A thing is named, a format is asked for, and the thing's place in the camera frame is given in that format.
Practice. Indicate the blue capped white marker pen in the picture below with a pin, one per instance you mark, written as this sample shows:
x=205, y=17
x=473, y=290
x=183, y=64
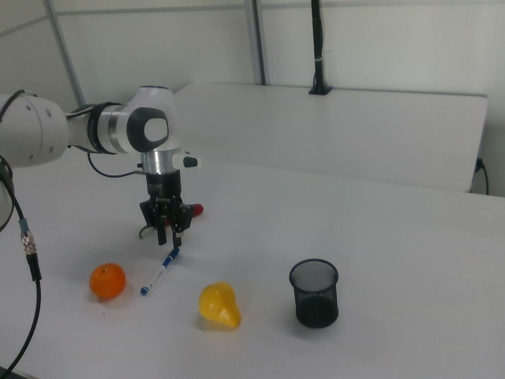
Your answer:
x=159, y=272

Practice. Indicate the aluminium frame post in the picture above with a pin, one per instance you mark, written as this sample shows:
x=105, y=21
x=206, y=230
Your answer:
x=256, y=39
x=65, y=51

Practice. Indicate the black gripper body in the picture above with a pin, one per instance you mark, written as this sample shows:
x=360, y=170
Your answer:
x=163, y=189

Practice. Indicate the yellow pear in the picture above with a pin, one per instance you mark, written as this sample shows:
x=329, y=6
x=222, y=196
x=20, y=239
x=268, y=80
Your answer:
x=218, y=303

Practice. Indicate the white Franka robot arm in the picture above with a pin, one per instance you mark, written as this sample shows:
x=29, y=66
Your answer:
x=35, y=130

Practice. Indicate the black mesh pen holder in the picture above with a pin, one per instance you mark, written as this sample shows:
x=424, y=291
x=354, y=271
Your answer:
x=315, y=300

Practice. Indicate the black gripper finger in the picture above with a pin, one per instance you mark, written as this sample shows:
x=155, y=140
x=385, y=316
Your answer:
x=161, y=235
x=177, y=239

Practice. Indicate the orange fruit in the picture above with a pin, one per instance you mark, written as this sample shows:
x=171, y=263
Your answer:
x=107, y=280

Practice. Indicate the black camera pole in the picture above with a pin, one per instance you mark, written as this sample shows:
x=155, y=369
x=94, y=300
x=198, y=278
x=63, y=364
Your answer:
x=319, y=47

